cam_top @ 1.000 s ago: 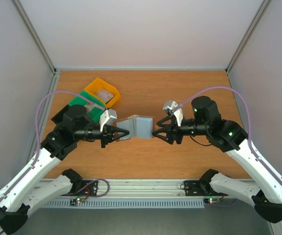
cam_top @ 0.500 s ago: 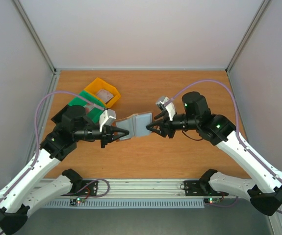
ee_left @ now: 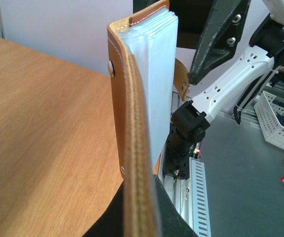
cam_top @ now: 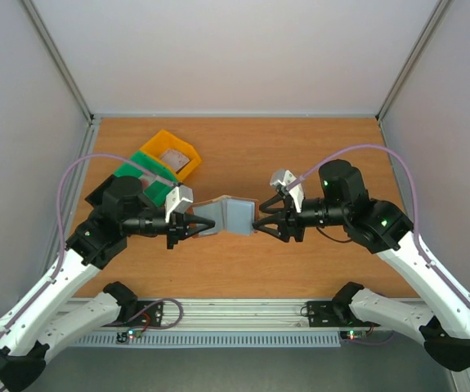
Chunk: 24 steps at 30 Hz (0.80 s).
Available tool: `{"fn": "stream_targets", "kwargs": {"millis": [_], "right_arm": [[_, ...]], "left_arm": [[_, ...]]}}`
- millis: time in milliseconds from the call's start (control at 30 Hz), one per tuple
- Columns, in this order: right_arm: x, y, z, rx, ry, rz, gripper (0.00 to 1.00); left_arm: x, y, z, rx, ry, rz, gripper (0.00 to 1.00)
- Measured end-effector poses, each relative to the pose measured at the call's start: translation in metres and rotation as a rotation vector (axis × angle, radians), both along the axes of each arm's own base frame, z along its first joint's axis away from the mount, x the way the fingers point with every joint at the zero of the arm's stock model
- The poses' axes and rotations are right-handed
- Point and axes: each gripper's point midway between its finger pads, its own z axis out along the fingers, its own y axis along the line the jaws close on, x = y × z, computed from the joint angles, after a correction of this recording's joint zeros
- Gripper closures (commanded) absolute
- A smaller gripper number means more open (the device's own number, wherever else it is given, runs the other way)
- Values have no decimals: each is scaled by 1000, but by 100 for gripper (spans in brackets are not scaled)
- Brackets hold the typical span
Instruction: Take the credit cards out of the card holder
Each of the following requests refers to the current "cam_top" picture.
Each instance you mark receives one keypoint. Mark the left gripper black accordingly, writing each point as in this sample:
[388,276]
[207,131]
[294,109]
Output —
[177,226]

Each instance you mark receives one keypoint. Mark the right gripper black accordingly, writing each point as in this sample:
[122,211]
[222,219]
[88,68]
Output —
[292,220]

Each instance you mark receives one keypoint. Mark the brown leather card holder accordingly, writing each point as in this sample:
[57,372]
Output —
[231,214]

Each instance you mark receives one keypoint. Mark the red white credit card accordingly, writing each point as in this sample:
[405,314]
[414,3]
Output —
[148,181]

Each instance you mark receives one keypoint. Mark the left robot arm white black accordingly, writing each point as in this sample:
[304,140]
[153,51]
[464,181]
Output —
[28,335]

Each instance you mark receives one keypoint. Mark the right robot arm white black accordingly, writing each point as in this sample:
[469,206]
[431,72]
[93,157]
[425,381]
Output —
[441,325]

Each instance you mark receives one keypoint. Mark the cards stack in yellow bin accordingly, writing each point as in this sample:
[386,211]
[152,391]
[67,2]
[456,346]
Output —
[174,159]

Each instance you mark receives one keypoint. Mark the green plastic bin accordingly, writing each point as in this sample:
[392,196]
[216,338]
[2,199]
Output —
[156,194]

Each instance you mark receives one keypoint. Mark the yellow plastic bin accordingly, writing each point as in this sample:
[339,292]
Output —
[163,140]

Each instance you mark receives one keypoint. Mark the black plastic bin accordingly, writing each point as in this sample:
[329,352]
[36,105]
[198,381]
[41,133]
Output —
[94,199]

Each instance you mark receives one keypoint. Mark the left small circuit board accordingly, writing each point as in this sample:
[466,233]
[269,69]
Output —
[127,337]

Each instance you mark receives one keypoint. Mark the small circuit board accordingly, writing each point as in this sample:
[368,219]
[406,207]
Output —
[127,337]
[351,335]

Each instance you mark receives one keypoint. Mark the right small circuit board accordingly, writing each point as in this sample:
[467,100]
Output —
[351,335]

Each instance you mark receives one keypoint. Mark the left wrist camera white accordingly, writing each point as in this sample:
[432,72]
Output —
[178,201]

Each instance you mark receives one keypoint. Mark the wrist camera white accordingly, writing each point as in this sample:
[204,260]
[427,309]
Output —
[178,201]
[286,183]

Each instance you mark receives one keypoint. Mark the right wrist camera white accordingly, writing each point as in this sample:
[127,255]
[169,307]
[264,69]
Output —
[286,183]

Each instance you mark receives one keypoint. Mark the aluminium front rail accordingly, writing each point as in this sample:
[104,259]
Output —
[227,315]

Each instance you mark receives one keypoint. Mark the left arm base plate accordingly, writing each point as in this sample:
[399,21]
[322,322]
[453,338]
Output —
[140,313]

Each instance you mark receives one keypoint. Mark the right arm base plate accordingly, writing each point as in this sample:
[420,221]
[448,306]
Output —
[322,314]

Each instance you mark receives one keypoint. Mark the grey slotted cable duct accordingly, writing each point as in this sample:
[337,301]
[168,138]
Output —
[201,340]

